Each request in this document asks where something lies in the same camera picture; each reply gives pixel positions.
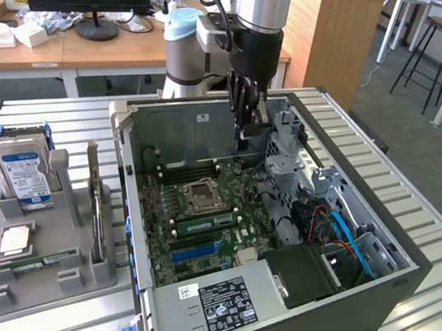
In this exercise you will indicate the silver chipset heat sink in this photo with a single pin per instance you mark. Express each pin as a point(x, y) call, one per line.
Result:
point(247, 256)

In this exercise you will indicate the wooden cabinet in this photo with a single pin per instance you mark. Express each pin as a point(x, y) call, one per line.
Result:
point(328, 20)

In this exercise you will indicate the metal disk bay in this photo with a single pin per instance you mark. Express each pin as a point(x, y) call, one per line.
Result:
point(285, 151)

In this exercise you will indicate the wooden desk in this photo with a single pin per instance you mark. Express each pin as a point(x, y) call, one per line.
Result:
point(1, 61)

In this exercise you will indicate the CPU socket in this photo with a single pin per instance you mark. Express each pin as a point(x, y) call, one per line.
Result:
point(202, 196)

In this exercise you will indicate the green RAM stick installed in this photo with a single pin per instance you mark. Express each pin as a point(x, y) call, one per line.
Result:
point(206, 223)

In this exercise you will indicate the black RAM slots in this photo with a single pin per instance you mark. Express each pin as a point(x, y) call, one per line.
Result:
point(189, 172)

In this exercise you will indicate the black stool with wooden seat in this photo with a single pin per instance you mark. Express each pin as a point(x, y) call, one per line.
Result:
point(441, 41)

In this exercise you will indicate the blue expansion slot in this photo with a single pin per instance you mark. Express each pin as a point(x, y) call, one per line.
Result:
point(196, 252)

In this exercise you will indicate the green motherboard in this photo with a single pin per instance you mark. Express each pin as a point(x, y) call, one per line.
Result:
point(184, 254)

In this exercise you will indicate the graphics card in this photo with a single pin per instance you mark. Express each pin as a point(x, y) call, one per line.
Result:
point(96, 200)

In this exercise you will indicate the black computer monitor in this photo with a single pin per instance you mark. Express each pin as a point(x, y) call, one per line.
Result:
point(90, 2)

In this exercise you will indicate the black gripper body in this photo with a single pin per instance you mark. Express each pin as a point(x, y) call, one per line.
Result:
point(256, 54)

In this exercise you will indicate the green RAM stick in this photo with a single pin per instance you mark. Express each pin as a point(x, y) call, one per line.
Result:
point(31, 262)

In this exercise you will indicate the small white box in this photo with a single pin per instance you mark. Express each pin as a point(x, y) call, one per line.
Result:
point(31, 34)

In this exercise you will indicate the open black PC case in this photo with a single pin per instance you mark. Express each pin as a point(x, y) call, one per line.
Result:
point(346, 280)

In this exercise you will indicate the silver CPU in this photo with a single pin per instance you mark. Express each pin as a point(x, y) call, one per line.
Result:
point(16, 240)

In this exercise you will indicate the hard disk with blue carrier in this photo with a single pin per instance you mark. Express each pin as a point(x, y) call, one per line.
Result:
point(24, 170)

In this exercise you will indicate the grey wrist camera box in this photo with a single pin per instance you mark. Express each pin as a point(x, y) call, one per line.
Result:
point(209, 34)

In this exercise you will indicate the grey power supply unit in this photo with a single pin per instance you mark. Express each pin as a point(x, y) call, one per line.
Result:
point(217, 307)

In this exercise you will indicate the grey parts rack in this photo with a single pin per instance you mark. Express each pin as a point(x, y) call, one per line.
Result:
point(47, 283)

